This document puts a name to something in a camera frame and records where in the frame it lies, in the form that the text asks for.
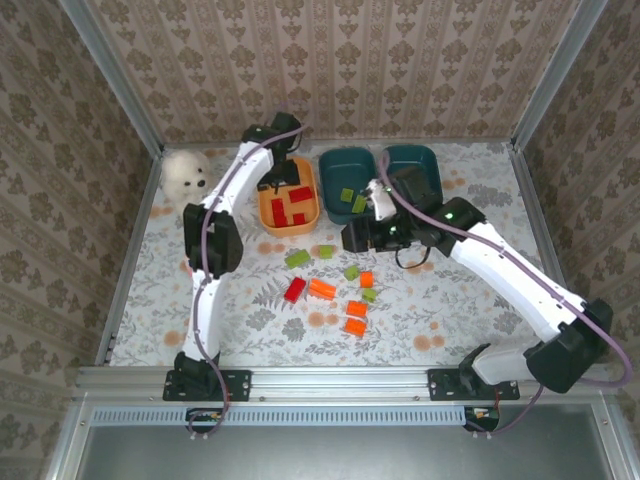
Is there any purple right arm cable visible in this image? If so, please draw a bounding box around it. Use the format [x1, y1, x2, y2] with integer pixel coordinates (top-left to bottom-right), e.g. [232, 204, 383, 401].
[376, 151, 635, 439]

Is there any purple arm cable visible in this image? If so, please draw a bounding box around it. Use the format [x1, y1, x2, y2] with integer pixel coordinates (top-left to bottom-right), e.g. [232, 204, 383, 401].
[185, 99, 309, 441]
[376, 151, 635, 439]

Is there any orange plastic bin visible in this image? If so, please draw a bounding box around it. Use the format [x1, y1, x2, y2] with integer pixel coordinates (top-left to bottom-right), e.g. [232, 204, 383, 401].
[256, 154, 321, 237]

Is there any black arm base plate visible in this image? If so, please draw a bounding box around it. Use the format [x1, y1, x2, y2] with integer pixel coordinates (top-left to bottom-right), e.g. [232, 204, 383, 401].
[427, 368, 521, 402]
[163, 368, 252, 402]

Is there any white plush dog toy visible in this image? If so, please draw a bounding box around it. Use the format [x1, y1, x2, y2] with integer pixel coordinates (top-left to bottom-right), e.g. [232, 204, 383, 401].
[159, 149, 221, 221]

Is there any teal plastic bin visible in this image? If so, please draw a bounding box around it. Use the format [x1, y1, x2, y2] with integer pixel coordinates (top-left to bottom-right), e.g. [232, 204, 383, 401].
[379, 144, 444, 206]
[318, 146, 380, 225]

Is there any orange arch lego brick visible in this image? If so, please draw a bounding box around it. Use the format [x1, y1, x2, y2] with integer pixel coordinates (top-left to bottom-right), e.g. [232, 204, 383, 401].
[307, 278, 338, 301]

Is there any thin black right gripper cable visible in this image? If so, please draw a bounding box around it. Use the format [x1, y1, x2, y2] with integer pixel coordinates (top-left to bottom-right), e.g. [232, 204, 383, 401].
[394, 244, 432, 271]

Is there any floral table cover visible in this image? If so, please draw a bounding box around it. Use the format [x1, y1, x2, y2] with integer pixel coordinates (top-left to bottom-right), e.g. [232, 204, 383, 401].
[107, 142, 576, 369]

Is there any aluminium frame post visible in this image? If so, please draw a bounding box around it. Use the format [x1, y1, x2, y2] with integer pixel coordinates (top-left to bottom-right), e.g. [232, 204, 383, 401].
[510, 0, 610, 151]
[57, 0, 166, 154]

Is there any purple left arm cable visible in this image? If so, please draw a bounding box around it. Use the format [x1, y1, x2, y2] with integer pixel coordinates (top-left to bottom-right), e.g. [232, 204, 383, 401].
[185, 99, 309, 441]

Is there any grey slotted cable duct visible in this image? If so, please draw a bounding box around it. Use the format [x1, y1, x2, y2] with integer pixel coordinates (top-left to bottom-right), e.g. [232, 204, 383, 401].
[92, 405, 469, 427]

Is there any aluminium table edge rail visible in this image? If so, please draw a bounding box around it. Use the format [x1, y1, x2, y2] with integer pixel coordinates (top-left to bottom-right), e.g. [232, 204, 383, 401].
[162, 138, 516, 149]
[97, 147, 166, 369]
[507, 142, 591, 366]

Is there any grey metal panel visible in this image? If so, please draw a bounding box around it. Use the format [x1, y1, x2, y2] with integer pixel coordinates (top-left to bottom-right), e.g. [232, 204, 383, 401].
[44, 404, 631, 480]

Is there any black connector box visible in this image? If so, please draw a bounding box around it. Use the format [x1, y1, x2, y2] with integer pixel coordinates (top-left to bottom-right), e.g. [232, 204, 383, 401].
[463, 405, 501, 434]
[185, 407, 227, 435]

